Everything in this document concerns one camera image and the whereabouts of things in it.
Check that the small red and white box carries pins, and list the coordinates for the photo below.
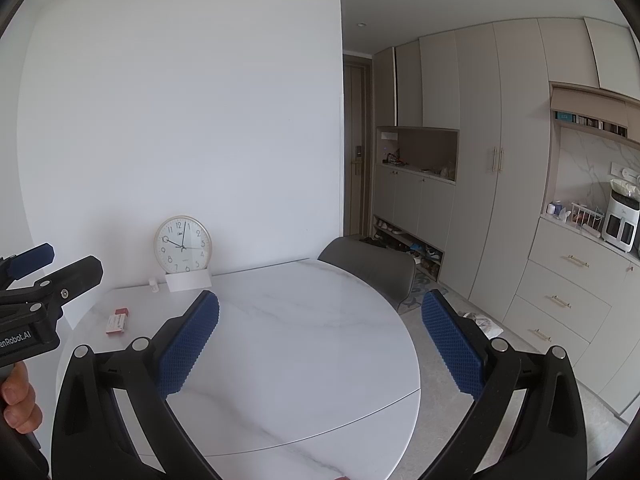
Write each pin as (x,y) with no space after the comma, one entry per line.
(123,311)

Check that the grey chair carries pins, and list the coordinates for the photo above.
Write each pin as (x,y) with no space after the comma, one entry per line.
(370,265)

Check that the round white wall clock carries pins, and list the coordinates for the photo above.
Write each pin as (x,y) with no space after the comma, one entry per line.
(182,245)

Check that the small white object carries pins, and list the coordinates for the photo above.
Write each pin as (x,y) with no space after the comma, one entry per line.
(153,285)

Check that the row of shoes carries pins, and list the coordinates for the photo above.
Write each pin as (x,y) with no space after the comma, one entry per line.
(410,247)

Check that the white card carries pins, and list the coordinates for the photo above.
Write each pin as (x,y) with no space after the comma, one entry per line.
(187,281)

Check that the white wall socket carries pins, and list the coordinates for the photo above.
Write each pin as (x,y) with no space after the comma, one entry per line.
(622,171)

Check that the white cup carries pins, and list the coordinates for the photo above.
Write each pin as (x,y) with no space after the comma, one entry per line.
(552,209)

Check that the brown entrance door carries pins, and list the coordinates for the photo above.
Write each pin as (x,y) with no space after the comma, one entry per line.
(356,110)

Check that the white box with red edge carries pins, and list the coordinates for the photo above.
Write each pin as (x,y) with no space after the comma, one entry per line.
(115,324)

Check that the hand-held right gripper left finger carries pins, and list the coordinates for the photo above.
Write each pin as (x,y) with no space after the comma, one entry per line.
(190,345)

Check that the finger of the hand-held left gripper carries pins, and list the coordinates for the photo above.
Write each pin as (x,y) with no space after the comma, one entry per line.
(75,275)
(32,260)

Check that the beige cabinet wall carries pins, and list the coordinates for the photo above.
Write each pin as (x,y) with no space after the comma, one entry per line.
(475,110)

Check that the white dish rack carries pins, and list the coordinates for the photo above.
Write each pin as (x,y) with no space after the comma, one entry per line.
(586,220)

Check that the row of books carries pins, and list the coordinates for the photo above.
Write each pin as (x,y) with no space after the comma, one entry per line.
(600,125)

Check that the white countertop appliance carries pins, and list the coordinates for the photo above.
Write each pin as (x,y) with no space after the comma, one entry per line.
(620,220)

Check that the patterned floor mat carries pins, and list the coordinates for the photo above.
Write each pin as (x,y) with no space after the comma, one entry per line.
(425,300)

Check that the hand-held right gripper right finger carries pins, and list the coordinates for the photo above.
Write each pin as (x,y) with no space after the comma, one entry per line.
(452,345)

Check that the person's left hand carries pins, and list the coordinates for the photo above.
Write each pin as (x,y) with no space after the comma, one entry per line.
(17,400)

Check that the crumpled plastic bag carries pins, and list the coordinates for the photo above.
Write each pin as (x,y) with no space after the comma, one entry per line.
(482,324)

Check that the teal box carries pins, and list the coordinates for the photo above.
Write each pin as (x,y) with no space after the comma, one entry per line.
(563,117)

